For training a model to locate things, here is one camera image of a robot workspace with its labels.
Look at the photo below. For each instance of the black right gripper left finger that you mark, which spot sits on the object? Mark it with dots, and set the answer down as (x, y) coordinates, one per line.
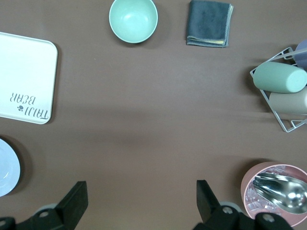
(72, 206)

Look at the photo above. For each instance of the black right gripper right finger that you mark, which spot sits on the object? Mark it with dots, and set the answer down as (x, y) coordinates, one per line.
(208, 210)

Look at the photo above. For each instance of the white round plate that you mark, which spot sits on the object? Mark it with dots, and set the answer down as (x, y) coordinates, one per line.
(7, 167)

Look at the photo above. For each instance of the pink bowl with ice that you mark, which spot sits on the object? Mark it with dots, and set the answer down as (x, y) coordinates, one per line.
(249, 182)

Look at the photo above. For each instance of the metal scoop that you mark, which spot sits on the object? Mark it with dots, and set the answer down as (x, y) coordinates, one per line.
(285, 194)

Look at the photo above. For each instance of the beige cup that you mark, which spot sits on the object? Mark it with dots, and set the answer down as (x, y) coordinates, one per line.
(287, 105)

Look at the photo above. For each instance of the cream tray with bear print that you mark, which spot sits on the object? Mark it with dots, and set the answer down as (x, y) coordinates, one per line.
(26, 76)

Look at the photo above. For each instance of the light green cup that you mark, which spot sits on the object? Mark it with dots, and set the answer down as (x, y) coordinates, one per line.
(278, 76)

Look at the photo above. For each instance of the purple cup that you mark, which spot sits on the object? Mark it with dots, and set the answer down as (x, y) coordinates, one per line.
(302, 55)

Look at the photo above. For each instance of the folded grey cloth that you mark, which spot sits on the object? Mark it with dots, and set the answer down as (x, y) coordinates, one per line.
(207, 22)

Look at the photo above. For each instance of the light green bowl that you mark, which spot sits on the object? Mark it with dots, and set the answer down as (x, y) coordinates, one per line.
(133, 20)

